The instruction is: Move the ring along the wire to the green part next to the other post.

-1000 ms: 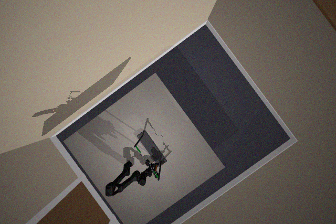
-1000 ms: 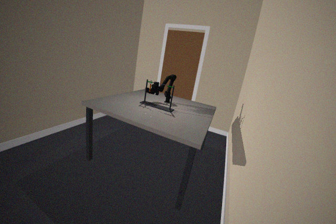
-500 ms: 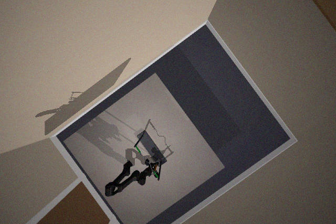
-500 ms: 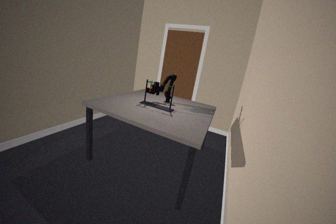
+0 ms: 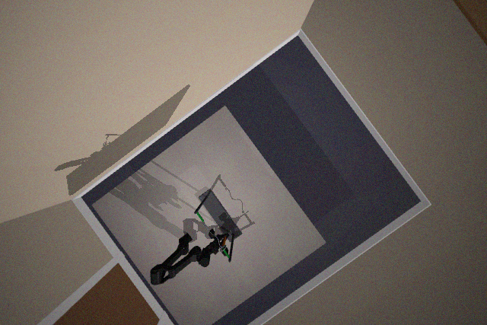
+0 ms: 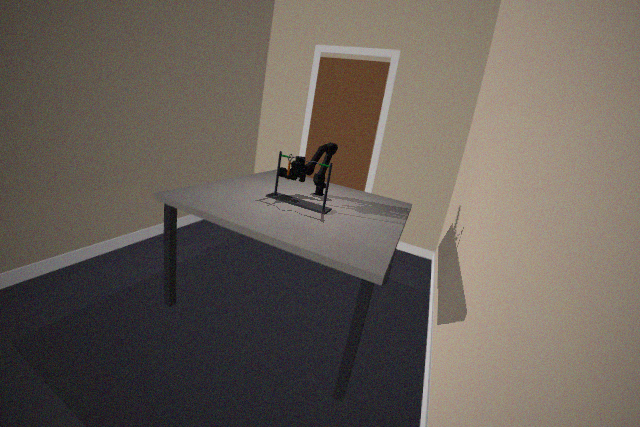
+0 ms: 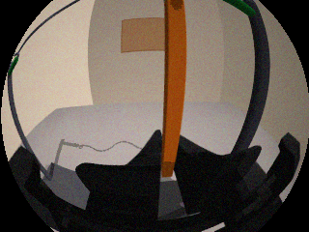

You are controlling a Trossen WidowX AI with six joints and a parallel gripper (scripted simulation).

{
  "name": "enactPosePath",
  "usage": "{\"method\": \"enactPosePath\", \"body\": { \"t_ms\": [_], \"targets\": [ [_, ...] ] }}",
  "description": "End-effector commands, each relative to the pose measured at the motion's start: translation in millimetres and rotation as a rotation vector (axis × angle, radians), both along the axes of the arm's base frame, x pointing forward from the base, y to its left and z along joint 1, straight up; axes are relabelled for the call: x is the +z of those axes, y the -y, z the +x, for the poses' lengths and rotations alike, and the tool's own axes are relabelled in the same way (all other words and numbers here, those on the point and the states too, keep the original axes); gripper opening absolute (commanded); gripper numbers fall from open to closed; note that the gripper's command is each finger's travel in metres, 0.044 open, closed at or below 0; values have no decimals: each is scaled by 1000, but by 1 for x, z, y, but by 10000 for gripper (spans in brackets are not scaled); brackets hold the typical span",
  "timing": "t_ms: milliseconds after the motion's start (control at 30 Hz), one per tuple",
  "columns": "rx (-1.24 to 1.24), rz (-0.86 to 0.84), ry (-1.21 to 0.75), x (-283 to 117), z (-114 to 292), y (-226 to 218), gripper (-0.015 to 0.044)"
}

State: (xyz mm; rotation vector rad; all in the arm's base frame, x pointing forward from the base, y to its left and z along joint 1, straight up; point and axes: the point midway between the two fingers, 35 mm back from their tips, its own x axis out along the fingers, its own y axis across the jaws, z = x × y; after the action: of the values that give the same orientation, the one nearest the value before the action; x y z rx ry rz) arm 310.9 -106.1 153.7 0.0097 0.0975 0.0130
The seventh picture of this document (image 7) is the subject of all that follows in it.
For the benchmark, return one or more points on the orange handle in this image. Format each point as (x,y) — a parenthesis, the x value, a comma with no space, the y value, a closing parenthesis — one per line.
(175,66)

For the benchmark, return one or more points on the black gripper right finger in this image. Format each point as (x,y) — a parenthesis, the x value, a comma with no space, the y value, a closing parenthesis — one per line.
(198,170)

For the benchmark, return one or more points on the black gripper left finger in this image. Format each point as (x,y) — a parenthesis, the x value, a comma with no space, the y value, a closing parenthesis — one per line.
(140,177)

